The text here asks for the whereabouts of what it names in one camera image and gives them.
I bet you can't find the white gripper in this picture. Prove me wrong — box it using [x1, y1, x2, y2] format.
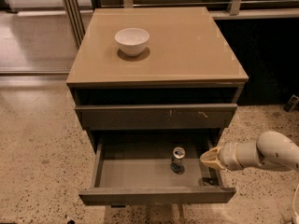
[200, 143, 238, 171]

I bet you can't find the redbull can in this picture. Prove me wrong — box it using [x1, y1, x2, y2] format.
[170, 147, 186, 173]

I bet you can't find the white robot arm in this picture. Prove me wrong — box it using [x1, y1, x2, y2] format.
[200, 131, 299, 172]

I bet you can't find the grey top drawer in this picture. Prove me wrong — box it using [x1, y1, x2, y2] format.
[75, 104, 237, 131]

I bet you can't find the grey open middle drawer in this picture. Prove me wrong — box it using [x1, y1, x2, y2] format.
[79, 138, 235, 206]

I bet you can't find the grey drawer cabinet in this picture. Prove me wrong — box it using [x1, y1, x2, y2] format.
[67, 7, 248, 146]

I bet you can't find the small dark floor device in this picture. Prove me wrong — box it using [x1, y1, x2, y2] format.
[283, 94, 299, 112]

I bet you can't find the white ceramic bowl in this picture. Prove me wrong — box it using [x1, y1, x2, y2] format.
[114, 28, 150, 57]

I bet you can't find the white cable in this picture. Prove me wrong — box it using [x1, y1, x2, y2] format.
[291, 184, 299, 224]

